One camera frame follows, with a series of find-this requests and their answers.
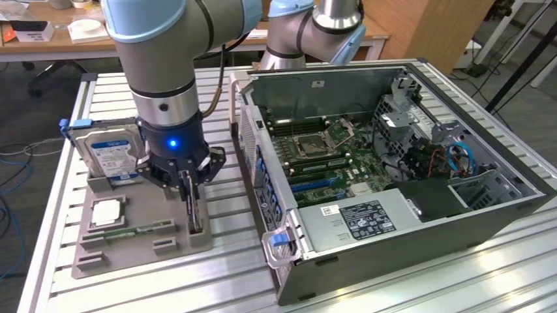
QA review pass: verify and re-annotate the hard disk in blue caddy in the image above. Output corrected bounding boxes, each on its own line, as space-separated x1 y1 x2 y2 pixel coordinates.
59 117 149 187

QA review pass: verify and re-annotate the blue wire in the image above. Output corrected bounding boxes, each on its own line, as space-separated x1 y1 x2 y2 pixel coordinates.
447 142 479 177

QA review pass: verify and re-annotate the metal disk bay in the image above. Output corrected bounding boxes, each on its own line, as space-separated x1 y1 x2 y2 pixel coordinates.
373 94 436 157

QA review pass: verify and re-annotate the metal socket cover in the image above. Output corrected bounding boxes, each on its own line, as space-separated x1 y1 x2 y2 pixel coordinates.
324 117 361 144

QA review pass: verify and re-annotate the black slanted pole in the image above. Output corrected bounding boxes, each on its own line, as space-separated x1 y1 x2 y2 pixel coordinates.
485 32 557 113

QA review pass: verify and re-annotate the blue floor cable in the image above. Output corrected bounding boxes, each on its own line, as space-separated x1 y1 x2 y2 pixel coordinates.
0 159 34 281

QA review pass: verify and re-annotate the grey parts rack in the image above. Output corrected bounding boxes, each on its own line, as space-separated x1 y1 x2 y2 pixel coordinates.
71 162 214 280

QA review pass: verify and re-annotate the blue case latch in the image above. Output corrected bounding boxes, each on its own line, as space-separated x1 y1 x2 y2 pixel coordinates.
269 233 292 250

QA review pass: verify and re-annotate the black office chair base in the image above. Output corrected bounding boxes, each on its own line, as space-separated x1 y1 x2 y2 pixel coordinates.
25 58 123 97

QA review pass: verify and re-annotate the black open PC case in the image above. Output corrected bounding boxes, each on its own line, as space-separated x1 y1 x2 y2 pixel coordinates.
229 58 557 306

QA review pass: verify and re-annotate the CPU socket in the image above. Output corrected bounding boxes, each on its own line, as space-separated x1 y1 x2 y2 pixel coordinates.
294 132 334 157

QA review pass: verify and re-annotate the graphics card with metal bracket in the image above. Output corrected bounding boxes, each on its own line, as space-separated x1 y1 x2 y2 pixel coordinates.
181 169 205 234

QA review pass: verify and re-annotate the grey power supply unit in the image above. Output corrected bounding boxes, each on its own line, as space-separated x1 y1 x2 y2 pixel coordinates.
298 188 424 254

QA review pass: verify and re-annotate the wooden desk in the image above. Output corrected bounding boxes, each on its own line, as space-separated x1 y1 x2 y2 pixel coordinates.
0 0 392 71

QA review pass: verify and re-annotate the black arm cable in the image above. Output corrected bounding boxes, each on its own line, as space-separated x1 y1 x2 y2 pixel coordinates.
191 32 245 115

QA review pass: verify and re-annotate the grey floor cable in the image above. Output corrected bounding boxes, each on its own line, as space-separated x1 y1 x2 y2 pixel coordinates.
0 136 65 157

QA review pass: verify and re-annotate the green motherboard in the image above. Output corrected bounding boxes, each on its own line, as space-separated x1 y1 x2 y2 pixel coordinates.
264 109 393 205

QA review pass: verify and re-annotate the white box with black top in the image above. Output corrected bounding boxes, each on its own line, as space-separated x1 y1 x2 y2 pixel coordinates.
10 20 57 42

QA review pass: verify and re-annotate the wooden cabinet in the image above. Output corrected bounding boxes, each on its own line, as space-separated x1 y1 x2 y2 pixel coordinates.
365 0 497 71

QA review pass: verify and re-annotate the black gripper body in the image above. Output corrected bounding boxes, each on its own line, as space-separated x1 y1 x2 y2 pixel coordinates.
139 112 212 190

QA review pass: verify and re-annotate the red wire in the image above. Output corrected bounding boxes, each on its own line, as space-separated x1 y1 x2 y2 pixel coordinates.
424 148 441 179

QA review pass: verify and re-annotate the blue expansion slot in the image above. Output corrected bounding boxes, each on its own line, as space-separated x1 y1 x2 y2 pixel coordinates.
290 177 341 193

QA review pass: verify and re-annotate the green RAM stick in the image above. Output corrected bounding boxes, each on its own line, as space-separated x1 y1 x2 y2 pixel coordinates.
82 222 171 243

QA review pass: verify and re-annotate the silver CPU chip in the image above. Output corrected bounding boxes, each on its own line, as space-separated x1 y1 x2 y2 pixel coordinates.
90 200 126 228

